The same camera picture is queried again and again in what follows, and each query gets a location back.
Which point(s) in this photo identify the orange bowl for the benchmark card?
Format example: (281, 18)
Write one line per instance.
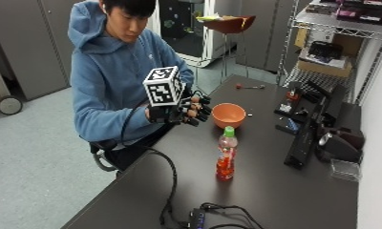
(229, 115)

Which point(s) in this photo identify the white marker cube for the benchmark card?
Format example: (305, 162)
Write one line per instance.
(162, 86)

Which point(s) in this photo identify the red-tipped screwdriver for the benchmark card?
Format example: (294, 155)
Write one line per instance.
(250, 86)

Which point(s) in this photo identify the red drink bottle green cap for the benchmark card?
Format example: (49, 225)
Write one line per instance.
(226, 156)

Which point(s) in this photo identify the black tray with parts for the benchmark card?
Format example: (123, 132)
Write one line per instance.
(289, 106)

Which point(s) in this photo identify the the person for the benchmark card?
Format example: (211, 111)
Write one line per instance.
(106, 86)

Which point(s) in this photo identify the white display case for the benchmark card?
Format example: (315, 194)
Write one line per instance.
(186, 31)

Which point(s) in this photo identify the black office chair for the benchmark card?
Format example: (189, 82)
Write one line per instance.
(102, 152)

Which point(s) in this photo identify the brown bar stool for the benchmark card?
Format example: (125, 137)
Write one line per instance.
(230, 28)

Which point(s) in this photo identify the cardboard box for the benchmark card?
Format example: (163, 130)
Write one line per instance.
(325, 65)

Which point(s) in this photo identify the black usb hub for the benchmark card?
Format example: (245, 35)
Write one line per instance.
(198, 218)

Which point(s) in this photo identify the black rounded device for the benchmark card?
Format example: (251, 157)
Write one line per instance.
(337, 146)

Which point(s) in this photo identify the black bag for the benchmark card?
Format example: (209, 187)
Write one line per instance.
(325, 51)

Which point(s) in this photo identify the clear plastic box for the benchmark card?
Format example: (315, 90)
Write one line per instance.
(346, 170)

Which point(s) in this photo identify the grey cabinet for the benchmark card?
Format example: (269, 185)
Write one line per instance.
(34, 44)

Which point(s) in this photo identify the grey wheeled cart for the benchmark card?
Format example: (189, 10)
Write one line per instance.
(1, 92)

